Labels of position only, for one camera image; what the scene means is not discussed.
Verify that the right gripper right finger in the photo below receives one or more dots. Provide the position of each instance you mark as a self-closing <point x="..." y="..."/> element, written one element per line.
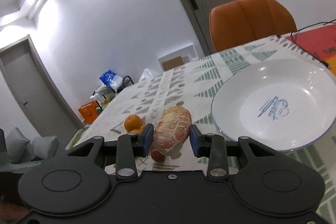
<point x="213" y="147"/>

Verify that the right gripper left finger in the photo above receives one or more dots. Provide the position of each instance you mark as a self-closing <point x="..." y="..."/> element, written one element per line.
<point x="130" y="146"/>

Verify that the small orange kumquat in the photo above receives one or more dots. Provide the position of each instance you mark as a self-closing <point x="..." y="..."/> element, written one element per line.
<point x="137" y="130"/>

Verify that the large orange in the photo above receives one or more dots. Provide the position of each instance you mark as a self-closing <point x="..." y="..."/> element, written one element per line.
<point x="132" y="122"/>

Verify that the peeled pomelo segment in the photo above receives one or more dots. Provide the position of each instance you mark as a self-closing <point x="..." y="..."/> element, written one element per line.
<point x="172" y="130"/>

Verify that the small red fruit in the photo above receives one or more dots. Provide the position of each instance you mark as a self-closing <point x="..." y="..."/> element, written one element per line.
<point x="157" y="156"/>

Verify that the orange box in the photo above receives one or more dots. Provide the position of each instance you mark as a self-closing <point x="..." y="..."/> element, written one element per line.
<point x="89" y="112"/>

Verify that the black metal rack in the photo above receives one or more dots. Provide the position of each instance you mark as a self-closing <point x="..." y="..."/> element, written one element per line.
<point x="104" y="94"/>

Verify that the blue white plastic bag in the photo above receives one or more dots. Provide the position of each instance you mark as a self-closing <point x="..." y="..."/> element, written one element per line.
<point x="111" y="79"/>

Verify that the clear plastic bag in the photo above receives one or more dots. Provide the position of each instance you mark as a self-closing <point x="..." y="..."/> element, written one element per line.
<point x="147" y="74"/>

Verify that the white ceramic plate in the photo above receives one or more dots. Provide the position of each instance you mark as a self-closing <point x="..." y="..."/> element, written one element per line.
<point x="286" y="104"/>

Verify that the grey side door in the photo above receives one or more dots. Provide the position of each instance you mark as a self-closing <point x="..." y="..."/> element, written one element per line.
<point x="36" y="93"/>

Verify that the grey sofa cushion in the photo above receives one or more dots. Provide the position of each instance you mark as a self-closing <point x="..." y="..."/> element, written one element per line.
<point x="45" y="147"/>
<point x="16" y="144"/>

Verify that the white foam packaging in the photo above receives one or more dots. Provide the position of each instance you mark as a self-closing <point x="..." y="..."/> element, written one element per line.
<point x="178" y="57"/>

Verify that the orange leather chair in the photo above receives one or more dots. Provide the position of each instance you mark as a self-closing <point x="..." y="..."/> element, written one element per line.
<point x="242" y="21"/>

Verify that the red orange cartoon mat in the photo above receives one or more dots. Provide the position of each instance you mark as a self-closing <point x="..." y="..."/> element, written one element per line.
<point x="318" y="43"/>

